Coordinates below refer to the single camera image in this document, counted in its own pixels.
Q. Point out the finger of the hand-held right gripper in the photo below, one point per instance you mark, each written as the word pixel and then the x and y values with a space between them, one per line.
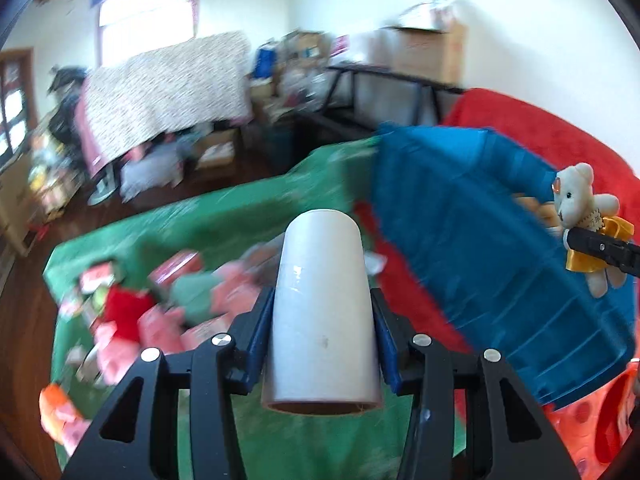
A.
pixel 600 247

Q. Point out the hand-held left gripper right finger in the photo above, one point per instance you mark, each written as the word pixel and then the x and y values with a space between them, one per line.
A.
pixel 386 342

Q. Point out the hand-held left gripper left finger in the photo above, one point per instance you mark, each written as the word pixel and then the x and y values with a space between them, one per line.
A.
pixel 257 332

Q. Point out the white teddy bear yellow dress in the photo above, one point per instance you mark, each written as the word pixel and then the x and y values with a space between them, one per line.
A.
pixel 575 195

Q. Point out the white cylindrical cup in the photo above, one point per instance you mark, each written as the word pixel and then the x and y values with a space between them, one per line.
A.
pixel 320 310

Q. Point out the blue plastic crate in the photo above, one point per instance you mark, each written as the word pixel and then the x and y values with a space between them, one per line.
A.
pixel 450 220

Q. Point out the red fabric sheet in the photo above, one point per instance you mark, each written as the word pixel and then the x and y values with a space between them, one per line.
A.
pixel 400 285

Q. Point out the red plush blanket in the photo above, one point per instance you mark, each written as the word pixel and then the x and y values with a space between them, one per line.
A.
pixel 550 130

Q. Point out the red plush toy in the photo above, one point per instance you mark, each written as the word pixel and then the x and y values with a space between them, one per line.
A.
pixel 127 312

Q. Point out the orange plastic basket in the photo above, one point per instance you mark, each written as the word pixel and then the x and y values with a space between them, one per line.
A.
pixel 590 420

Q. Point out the open cardboard box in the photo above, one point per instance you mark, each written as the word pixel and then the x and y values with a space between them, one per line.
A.
pixel 215 152

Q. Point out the orange snack packet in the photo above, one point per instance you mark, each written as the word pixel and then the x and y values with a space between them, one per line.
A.
pixel 60 410

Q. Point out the large cardboard box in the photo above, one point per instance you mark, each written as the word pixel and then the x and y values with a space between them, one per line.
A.
pixel 430 55

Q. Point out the floral patterned blanket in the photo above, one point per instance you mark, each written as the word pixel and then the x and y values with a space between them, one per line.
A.
pixel 165 90

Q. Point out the black side table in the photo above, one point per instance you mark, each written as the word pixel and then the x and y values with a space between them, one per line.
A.
pixel 380 77

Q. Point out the blue bag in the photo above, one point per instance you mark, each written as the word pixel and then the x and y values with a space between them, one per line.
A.
pixel 266 62

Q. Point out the wooden door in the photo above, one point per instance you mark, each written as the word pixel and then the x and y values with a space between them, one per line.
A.
pixel 17 100

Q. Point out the window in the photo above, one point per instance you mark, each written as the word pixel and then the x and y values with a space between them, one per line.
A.
pixel 145 15

